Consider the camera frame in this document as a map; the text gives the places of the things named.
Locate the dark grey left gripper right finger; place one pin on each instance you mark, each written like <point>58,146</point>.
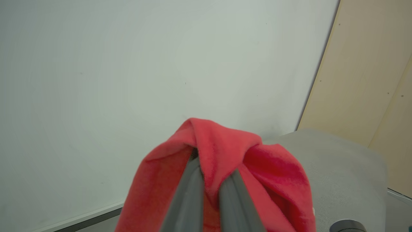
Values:
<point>238,206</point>

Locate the red garment with white stripes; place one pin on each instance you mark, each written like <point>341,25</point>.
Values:
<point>222,151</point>

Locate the white and black baseboard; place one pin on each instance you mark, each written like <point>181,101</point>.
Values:
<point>83,219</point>

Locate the grey fabric sofa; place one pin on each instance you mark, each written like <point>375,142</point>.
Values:
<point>341,174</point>

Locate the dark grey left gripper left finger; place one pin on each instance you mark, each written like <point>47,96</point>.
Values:
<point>188,199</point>

